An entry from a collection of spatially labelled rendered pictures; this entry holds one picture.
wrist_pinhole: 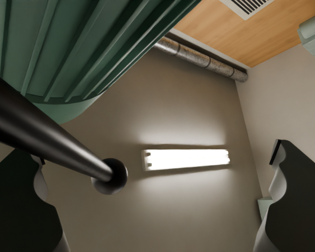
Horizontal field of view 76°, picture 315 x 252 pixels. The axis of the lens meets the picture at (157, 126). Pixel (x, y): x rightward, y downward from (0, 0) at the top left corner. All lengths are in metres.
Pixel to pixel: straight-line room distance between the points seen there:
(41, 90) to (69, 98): 0.02
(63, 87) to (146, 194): 1.65
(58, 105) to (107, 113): 1.53
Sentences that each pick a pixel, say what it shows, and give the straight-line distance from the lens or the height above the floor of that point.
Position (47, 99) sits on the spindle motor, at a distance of 0.19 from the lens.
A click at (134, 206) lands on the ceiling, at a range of 1.73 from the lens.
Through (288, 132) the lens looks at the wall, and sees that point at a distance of 3.17.
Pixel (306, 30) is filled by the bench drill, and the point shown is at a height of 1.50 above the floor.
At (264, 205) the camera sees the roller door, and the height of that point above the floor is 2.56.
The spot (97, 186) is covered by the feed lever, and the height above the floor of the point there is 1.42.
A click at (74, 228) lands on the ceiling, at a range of 1.54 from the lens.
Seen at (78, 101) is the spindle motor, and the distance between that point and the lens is 0.20.
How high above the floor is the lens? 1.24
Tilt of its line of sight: 48 degrees up
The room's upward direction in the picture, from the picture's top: 114 degrees counter-clockwise
